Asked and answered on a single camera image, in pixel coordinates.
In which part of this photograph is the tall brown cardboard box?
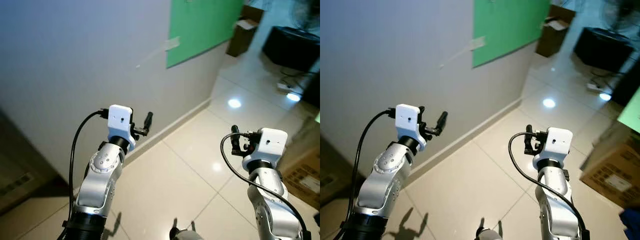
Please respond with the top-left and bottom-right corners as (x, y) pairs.
(225, 4), (265, 58)
(535, 4), (577, 58)

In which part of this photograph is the large green wall board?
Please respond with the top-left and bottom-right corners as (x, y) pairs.
(472, 0), (551, 69)
(166, 0), (246, 69)

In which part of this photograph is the black storage case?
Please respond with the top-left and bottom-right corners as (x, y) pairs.
(573, 27), (637, 74)
(261, 26), (321, 74)

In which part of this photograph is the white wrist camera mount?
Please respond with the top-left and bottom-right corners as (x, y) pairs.
(242, 128), (289, 172)
(107, 104), (137, 152)
(394, 103), (427, 151)
(532, 127), (574, 171)

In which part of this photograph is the black standing fan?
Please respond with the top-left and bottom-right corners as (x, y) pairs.
(290, 0), (321, 32)
(601, 0), (640, 34)

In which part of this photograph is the black furniture piece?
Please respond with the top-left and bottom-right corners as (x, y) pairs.
(612, 57), (640, 107)
(300, 70), (321, 109)

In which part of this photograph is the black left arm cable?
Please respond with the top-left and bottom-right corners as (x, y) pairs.
(63, 109), (110, 240)
(344, 108), (397, 240)

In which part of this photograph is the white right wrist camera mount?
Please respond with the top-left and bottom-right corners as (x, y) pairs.
(532, 127), (574, 171)
(242, 128), (289, 172)

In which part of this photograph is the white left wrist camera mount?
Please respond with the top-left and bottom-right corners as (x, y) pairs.
(394, 103), (427, 151)
(107, 104), (137, 152)

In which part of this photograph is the blue cloth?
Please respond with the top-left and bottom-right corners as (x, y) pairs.
(619, 207), (640, 240)

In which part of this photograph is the printed brown cardboard box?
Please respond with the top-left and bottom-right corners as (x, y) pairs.
(276, 117), (321, 211)
(579, 120), (640, 210)

